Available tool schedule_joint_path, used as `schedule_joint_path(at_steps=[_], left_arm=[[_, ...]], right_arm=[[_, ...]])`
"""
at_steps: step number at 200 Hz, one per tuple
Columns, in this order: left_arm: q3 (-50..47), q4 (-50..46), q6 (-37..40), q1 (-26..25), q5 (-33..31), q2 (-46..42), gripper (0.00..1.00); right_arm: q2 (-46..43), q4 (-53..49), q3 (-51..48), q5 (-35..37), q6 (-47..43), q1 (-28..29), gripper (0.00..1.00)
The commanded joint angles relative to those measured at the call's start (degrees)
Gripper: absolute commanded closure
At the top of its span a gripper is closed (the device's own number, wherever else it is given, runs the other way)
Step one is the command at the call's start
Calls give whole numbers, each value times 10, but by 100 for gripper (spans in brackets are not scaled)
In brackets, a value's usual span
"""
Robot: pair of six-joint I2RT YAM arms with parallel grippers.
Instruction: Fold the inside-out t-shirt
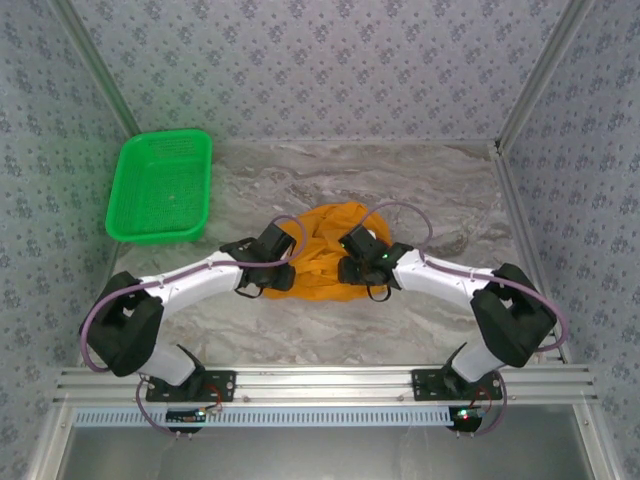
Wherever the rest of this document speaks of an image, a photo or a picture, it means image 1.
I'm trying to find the orange t-shirt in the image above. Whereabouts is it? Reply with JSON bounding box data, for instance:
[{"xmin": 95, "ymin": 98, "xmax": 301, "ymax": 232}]
[{"xmin": 262, "ymin": 200, "xmax": 394, "ymax": 305}]

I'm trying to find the green plastic basket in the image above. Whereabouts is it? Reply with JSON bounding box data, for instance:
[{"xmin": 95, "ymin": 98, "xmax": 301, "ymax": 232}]
[{"xmin": 104, "ymin": 128, "xmax": 215, "ymax": 246}]

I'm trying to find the grey metal panel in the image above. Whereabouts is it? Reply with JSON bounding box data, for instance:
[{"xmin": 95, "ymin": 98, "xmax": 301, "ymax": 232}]
[{"xmin": 59, "ymin": 424, "xmax": 596, "ymax": 480}]

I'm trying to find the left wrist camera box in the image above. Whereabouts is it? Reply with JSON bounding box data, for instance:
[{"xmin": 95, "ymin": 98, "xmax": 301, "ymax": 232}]
[{"xmin": 254, "ymin": 222, "xmax": 295, "ymax": 262}]

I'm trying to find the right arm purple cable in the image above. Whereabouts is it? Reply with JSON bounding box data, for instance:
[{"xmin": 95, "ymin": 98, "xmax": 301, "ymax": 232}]
[{"xmin": 359, "ymin": 201, "xmax": 569, "ymax": 441}]

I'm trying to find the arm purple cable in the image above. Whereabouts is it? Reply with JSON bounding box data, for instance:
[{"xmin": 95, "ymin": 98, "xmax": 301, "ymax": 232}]
[
  {"xmin": 79, "ymin": 214, "xmax": 309, "ymax": 441},
  {"xmin": 359, "ymin": 201, "xmax": 569, "ymax": 441}
]

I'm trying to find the aluminium mounting rail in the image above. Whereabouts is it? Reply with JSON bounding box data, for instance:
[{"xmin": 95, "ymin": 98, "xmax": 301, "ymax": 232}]
[{"xmin": 52, "ymin": 364, "xmax": 599, "ymax": 405}]

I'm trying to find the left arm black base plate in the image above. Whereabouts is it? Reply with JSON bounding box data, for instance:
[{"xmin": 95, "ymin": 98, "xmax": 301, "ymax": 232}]
[{"xmin": 145, "ymin": 369, "xmax": 237, "ymax": 403}]

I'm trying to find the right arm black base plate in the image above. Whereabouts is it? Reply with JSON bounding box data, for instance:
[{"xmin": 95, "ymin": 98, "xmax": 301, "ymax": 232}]
[{"xmin": 410, "ymin": 368, "xmax": 504, "ymax": 402}]

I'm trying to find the slotted cable duct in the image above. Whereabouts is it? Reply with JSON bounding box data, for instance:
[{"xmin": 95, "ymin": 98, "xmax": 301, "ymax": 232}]
[{"xmin": 73, "ymin": 405, "xmax": 456, "ymax": 429}]

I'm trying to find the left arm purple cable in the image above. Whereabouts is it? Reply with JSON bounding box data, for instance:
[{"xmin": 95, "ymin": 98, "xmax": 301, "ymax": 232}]
[{"xmin": 79, "ymin": 214, "xmax": 309, "ymax": 441}]

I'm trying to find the aluminium frame post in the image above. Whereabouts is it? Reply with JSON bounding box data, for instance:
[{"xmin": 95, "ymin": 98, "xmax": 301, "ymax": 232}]
[
  {"xmin": 494, "ymin": 0, "xmax": 597, "ymax": 151},
  {"xmin": 48, "ymin": 0, "xmax": 147, "ymax": 146}
]

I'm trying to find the aluminium frame leg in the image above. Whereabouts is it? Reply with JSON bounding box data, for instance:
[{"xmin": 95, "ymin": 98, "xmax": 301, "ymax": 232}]
[
  {"xmin": 22, "ymin": 402, "xmax": 76, "ymax": 480},
  {"xmin": 569, "ymin": 403, "xmax": 626, "ymax": 480}
]

